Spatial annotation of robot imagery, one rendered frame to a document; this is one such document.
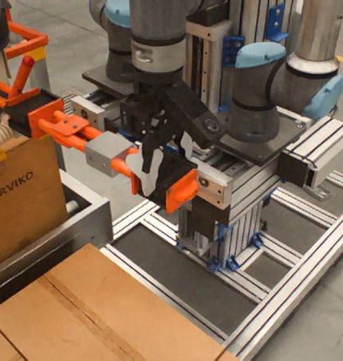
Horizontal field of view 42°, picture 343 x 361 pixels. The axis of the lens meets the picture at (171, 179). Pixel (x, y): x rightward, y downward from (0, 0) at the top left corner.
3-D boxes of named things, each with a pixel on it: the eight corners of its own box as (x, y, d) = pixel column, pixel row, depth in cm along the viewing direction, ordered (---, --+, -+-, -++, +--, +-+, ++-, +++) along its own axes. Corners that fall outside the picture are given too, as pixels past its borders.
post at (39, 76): (59, 221, 243) (19, 41, 180) (68, 215, 247) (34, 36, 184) (66, 227, 240) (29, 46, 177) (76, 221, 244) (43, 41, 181)
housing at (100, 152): (84, 164, 85) (81, 144, 82) (110, 148, 89) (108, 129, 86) (111, 180, 81) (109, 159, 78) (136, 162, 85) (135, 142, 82)
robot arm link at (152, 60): (196, 34, 62) (157, 52, 58) (195, 65, 65) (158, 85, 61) (155, 21, 66) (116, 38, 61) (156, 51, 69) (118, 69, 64)
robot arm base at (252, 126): (245, 107, 133) (248, 76, 126) (289, 126, 125) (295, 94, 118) (212, 128, 124) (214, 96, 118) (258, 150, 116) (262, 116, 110)
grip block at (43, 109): (6, 127, 95) (0, 102, 91) (44, 109, 101) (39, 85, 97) (31, 142, 90) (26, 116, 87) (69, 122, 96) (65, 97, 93)
